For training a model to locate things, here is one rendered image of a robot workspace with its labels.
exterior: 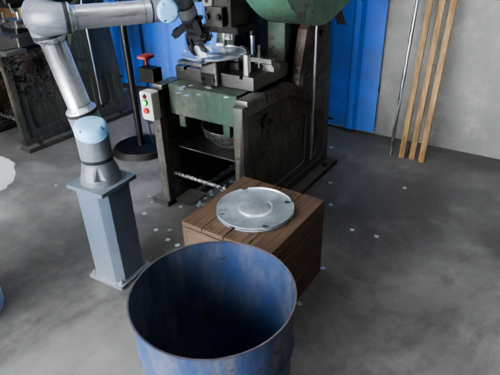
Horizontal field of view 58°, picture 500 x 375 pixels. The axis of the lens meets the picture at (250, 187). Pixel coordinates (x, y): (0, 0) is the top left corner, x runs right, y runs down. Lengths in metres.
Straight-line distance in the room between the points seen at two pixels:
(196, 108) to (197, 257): 0.95
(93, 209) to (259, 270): 0.74
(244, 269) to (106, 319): 0.69
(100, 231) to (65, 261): 0.40
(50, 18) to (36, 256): 1.12
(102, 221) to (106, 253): 0.16
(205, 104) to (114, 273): 0.83
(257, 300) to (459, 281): 0.95
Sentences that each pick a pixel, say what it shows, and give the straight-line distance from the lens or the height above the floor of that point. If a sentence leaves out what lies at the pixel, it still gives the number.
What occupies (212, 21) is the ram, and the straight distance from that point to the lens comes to 2.12.
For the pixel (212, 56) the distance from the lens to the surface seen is 2.07.
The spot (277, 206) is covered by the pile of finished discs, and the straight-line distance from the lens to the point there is 1.70.
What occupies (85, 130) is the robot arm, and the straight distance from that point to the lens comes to 1.69.
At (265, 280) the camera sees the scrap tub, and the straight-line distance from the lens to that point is 1.34.
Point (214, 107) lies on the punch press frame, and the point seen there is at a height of 0.58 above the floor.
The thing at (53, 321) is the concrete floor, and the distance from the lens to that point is 1.93.
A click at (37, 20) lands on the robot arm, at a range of 1.63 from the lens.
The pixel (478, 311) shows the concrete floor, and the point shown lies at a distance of 1.95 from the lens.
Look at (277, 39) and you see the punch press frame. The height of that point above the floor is 0.80.
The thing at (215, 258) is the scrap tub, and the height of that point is 0.42.
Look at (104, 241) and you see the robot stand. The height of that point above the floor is 0.22.
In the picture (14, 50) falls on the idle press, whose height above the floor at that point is 0.64.
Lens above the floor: 1.26
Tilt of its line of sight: 30 degrees down
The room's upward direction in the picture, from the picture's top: 2 degrees counter-clockwise
